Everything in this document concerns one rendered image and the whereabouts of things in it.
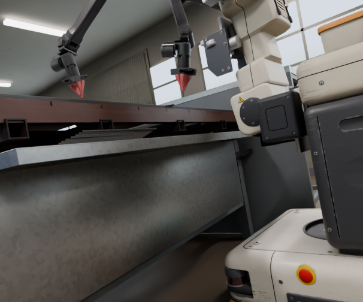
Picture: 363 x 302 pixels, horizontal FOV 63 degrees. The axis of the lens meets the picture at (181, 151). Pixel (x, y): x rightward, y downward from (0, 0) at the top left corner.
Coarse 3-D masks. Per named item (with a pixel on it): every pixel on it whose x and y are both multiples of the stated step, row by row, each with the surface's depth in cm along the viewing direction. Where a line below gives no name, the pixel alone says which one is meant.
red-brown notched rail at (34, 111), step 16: (0, 112) 70; (16, 112) 73; (32, 112) 76; (48, 112) 80; (64, 112) 84; (80, 112) 89; (96, 112) 94; (112, 112) 100; (128, 112) 106; (144, 112) 114; (160, 112) 122; (176, 112) 132; (192, 112) 144; (208, 112) 158; (224, 112) 175
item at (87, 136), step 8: (136, 128) 89; (144, 128) 92; (152, 128) 95; (72, 136) 70; (80, 136) 72; (88, 136) 74; (96, 136) 76; (104, 136) 78; (112, 136) 81; (120, 136) 83; (128, 136) 86; (136, 136) 89; (144, 136) 92
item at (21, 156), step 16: (64, 144) 60; (80, 144) 63; (96, 144) 66; (112, 144) 70; (128, 144) 75; (144, 144) 80; (160, 144) 86; (176, 144) 92; (192, 144) 139; (0, 160) 55; (16, 160) 52; (32, 160) 54; (48, 160) 56; (64, 160) 81; (80, 160) 86
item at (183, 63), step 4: (184, 56) 127; (188, 56) 128; (180, 60) 128; (184, 60) 128; (188, 60) 128; (180, 64) 128; (184, 64) 128; (188, 64) 129; (176, 68) 129; (180, 68) 128; (184, 68) 127; (188, 68) 126; (192, 68) 127; (184, 72) 130
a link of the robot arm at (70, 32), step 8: (96, 0) 129; (104, 0) 130; (88, 8) 131; (96, 8) 131; (80, 16) 133; (88, 16) 132; (80, 24) 133; (88, 24) 134; (72, 32) 134; (80, 32) 135; (72, 40) 136; (80, 40) 138; (72, 48) 139
